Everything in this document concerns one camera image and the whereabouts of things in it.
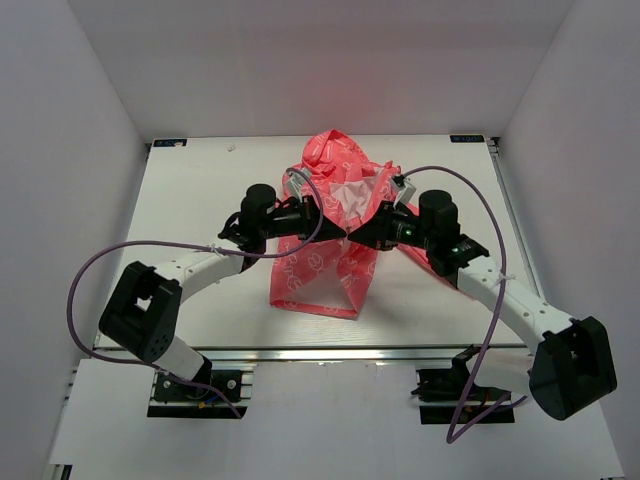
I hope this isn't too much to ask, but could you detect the right blue corner label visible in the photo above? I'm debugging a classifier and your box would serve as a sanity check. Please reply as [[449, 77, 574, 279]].
[[449, 134, 485, 143]]

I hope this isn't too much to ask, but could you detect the aluminium right side rail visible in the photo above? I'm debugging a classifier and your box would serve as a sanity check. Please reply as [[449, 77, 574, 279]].
[[486, 137, 546, 299]]

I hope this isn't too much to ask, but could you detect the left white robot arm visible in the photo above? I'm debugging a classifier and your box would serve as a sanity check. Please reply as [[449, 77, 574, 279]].
[[99, 195, 346, 399]]

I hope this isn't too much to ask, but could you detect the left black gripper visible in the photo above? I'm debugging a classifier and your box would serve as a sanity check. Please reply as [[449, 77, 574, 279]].
[[259, 195, 345, 245]]

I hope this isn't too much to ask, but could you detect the pink hooded kids jacket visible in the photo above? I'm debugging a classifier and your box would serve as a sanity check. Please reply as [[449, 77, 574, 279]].
[[268, 128, 476, 321]]

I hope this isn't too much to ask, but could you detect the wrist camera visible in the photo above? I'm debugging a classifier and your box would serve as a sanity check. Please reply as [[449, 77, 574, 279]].
[[389, 174, 416, 207], [283, 168, 310, 201]]

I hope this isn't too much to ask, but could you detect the blue corner label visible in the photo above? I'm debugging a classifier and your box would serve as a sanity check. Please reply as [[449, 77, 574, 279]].
[[449, 134, 485, 143], [152, 139, 187, 148]]

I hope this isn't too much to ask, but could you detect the aluminium rail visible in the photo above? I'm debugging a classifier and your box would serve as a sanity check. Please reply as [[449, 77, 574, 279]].
[[486, 137, 546, 299], [92, 343, 539, 364]]

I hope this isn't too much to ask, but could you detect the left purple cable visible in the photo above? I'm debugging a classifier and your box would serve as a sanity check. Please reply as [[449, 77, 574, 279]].
[[66, 167, 324, 419]]

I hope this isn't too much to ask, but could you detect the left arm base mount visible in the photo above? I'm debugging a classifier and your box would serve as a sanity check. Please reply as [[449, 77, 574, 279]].
[[147, 368, 253, 420]]

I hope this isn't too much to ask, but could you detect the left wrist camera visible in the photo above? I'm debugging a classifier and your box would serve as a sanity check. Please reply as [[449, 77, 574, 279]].
[[283, 168, 310, 201]]

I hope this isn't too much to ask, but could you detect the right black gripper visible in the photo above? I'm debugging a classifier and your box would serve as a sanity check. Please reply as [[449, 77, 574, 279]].
[[349, 200, 436, 251]]

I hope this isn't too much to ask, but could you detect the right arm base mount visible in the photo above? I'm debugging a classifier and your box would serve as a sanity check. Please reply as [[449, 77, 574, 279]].
[[411, 346, 505, 425]]

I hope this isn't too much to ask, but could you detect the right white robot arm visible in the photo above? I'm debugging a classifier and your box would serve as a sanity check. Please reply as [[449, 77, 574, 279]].
[[348, 201, 617, 420]]

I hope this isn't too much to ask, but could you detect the left blue corner label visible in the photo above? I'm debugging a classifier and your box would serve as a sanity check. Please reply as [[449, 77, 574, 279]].
[[152, 139, 187, 148]]

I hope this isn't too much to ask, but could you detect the aluminium front rail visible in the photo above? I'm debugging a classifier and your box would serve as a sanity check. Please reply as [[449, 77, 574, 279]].
[[92, 343, 539, 364]]

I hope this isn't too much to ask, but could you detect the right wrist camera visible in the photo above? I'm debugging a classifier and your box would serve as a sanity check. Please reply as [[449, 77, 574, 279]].
[[389, 174, 416, 207]]

